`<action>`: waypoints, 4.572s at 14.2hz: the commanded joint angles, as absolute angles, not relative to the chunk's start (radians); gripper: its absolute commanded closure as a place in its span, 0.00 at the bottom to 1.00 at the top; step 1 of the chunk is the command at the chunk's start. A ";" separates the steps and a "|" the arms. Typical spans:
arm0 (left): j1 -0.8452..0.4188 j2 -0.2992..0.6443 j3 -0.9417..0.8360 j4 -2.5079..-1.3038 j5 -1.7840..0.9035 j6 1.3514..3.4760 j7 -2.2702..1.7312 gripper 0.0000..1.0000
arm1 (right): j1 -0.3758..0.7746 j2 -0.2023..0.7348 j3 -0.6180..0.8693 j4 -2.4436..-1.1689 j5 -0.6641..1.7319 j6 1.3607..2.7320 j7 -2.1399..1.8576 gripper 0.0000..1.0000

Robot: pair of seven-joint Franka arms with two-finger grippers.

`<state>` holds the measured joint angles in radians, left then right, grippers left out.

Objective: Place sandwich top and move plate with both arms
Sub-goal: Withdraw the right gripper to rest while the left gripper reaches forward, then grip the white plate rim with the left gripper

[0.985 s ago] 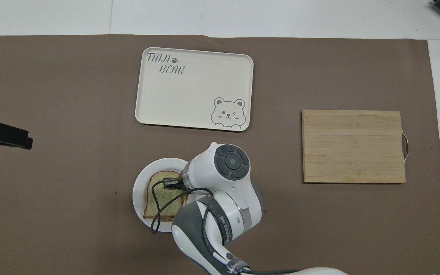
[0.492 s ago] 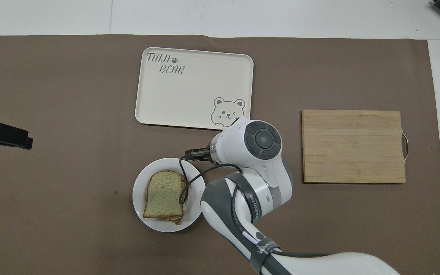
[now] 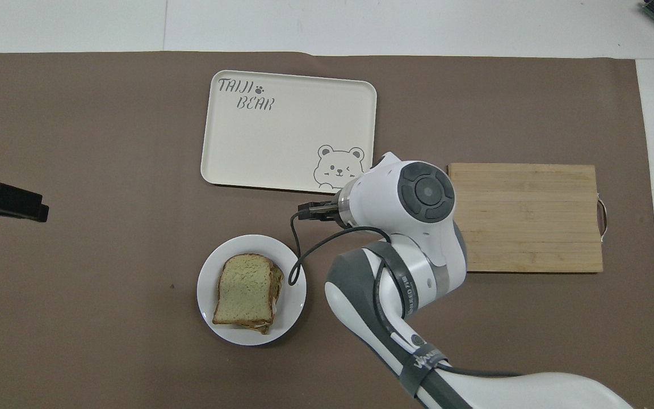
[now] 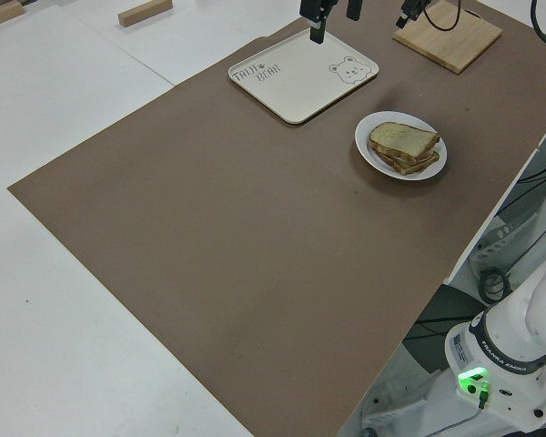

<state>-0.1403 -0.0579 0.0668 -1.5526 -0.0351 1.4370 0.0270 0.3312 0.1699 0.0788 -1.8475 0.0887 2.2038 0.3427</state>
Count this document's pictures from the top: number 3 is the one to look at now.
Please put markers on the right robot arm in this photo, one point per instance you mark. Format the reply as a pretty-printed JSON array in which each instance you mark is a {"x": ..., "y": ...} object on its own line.
[{"x": 381, "y": 193}]

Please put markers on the sandwich base with filling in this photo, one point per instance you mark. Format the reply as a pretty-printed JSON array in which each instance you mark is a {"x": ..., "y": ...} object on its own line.
[{"x": 277, "y": 279}]

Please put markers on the white round plate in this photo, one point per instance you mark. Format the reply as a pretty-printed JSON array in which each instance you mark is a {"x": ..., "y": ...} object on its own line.
[{"x": 210, "y": 284}]

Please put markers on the cream tray with bear print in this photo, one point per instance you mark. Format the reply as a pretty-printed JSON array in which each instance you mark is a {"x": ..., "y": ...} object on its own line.
[{"x": 281, "y": 136}]

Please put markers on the greenish bread slice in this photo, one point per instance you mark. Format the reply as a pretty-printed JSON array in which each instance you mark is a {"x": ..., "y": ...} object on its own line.
[{"x": 244, "y": 289}]

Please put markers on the wooden cutting board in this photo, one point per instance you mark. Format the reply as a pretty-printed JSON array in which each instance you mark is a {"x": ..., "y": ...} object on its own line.
[{"x": 523, "y": 218}]

